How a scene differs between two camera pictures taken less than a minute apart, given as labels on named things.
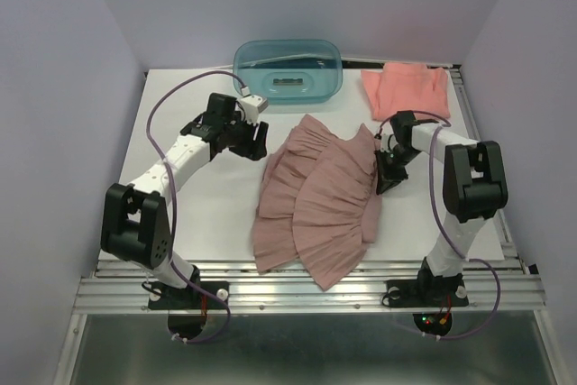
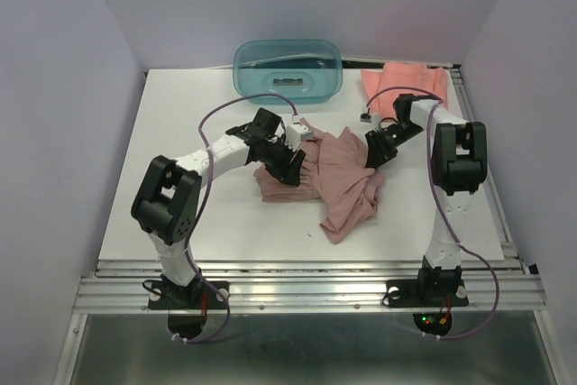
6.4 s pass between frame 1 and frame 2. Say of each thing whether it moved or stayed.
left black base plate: stayed
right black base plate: stayed
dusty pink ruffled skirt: moved
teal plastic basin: stayed
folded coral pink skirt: stayed
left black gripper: moved
